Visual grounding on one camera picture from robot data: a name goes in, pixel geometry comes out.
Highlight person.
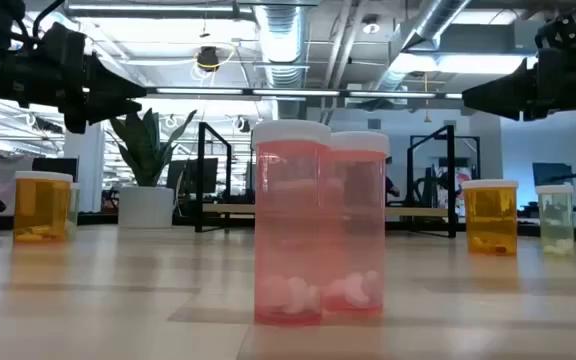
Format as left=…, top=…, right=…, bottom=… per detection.
left=385, top=157, right=402, bottom=201

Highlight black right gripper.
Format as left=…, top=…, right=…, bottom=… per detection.
left=461, top=47, right=576, bottom=122

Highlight silver ventilation duct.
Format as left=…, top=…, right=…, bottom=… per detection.
left=367, top=0, right=472, bottom=94
left=252, top=0, right=309, bottom=91

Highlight black desk monitor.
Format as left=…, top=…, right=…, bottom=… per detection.
left=532, top=162, right=574, bottom=189
left=166, top=157, right=219, bottom=196

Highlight wooden shelf with black frame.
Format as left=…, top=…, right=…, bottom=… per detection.
left=195, top=121, right=458, bottom=239

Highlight green snake plant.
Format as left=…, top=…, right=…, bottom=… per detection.
left=109, top=107, right=198, bottom=189

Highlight black overhead camera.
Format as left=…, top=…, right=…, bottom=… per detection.
left=195, top=45, right=222, bottom=72

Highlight white plant pot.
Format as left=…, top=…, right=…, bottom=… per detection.
left=117, top=185, right=176, bottom=230

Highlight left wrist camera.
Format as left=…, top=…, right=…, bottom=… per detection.
left=37, top=22, right=88, bottom=56

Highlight tall pink medicine bottle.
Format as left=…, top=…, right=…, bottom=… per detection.
left=321, top=130, right=390, bottom=317
left=251, top=118, right=332, bottom=326

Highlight small yellow-green medicine bottle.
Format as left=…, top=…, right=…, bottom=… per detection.
left=535, top=183, right=575, bottom=257
left=67, top=182, right=81, bottom=236

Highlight large orange medicine bottle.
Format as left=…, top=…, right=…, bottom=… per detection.
left=461, top=178, right=520, bottom=257
left=13, top=170, right=74, bottom=245

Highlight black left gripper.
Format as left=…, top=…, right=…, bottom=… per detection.
left=15, top=52, right=148, bottom=134

